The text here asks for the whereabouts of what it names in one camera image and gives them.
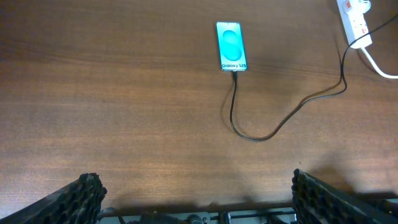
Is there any white power strip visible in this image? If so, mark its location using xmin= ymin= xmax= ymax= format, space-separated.
xmin=336 ymin=0 xmax=373 ymax=49

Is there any white power strip cord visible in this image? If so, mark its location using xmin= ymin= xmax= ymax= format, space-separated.
xmin=359 ymin=47 xmax=398 ymax=80

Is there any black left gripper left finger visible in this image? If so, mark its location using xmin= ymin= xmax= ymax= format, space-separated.
xmin=1 ymin=173 xmax=107 ymax=224

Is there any white USB charger plug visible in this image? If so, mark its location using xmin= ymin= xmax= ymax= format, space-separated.
xmin=350 ymin=0 xmax=371 ymax=14

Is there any blue Galaxy smartphone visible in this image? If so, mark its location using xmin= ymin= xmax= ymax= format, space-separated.
xmin=215 ymin=21 xmax=248 ymax=72

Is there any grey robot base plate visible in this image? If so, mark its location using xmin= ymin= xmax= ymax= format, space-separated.
xmin=97 ymin=208 xmax=298 ymax=224

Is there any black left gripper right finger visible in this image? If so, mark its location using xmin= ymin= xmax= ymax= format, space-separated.
xmin=292 ymin=169 xmax=397 ymax=224

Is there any black charging cable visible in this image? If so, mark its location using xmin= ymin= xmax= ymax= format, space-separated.
xmin=229 ymin=14 xmax=398 ymax=143

